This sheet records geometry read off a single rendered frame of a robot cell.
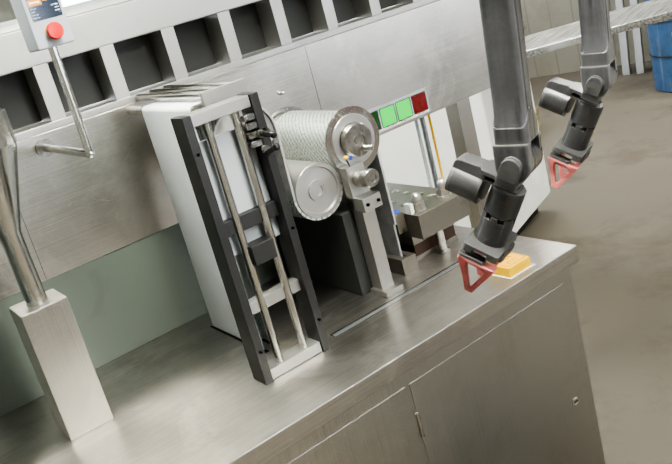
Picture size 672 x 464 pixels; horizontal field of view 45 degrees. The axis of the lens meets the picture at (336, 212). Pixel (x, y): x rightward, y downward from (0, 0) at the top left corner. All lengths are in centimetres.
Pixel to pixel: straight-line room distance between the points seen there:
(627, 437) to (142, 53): 187
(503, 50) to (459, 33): 121
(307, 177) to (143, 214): 41
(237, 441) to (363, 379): 26
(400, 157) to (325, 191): 249
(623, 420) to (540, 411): 95
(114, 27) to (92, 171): 32
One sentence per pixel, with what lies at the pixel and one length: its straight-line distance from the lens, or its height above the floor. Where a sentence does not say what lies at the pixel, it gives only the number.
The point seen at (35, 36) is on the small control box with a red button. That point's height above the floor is 163.
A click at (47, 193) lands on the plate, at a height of 132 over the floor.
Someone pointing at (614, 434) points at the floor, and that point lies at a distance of 283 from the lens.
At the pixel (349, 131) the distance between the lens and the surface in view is 177.
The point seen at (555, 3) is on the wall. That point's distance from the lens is 823.
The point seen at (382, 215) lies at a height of 104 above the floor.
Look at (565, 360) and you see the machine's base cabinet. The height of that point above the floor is 63.
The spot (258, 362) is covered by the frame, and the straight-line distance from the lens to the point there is 159.
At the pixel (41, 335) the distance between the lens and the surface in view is 162.
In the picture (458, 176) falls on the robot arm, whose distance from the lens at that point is 136.
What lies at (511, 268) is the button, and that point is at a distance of 179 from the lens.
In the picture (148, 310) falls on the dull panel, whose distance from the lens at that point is 198.
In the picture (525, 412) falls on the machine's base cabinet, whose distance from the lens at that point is 192.
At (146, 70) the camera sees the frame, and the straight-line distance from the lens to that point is 201.
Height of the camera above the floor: 164
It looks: 17 degrees down
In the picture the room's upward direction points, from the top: 15 degrees counter-clockwise
